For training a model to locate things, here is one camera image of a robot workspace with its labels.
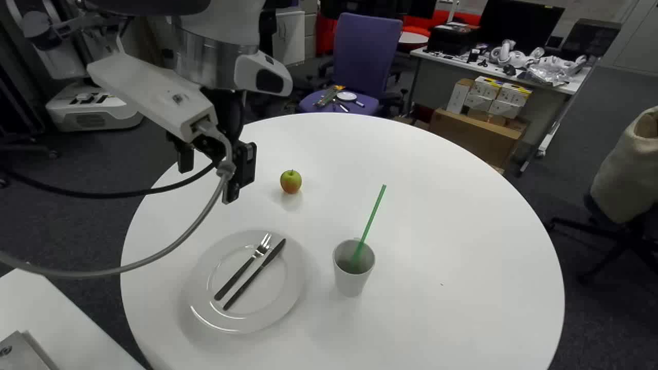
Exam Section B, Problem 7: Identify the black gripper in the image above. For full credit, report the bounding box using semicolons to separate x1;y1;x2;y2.
166;132;257;203

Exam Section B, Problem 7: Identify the green straw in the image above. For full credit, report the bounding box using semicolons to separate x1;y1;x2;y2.
349;185;387;267

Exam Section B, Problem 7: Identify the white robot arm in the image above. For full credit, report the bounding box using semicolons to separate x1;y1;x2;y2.
86;0;291;203

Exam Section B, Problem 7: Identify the white mug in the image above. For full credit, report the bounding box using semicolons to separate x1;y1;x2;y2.
333;241;376;297

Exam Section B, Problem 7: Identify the green yellow apple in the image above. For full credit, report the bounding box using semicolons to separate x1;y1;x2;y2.
279;168;302;194

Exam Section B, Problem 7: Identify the white round plate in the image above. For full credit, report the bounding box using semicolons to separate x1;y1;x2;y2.
180;229;307;338

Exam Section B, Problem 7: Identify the white machine base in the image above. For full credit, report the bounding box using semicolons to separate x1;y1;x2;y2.
45;82;142;132

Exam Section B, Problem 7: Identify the purple office chair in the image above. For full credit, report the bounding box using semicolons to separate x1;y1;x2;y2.
298;12;402;115

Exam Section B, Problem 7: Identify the white side table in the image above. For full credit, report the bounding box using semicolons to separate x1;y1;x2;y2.
0;270;146;370

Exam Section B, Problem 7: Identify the cardboard box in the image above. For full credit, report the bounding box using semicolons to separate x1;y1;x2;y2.
429;108;527;170

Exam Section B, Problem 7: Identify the white desk with clutter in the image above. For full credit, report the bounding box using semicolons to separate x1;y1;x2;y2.
408;41;590;163

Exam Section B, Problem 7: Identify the beige covered chair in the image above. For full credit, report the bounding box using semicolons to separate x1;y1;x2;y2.
547;106;658;282

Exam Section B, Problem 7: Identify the black handled fork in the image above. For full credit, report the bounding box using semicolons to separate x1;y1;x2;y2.
214;233;271;301

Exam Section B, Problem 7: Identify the black handled knife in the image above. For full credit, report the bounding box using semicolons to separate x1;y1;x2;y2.
221;238;285;310

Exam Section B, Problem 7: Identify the grey cable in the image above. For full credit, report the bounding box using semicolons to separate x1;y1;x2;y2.
0;122;237;280

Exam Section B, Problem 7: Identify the black cable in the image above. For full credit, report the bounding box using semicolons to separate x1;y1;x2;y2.
0;160;217;202

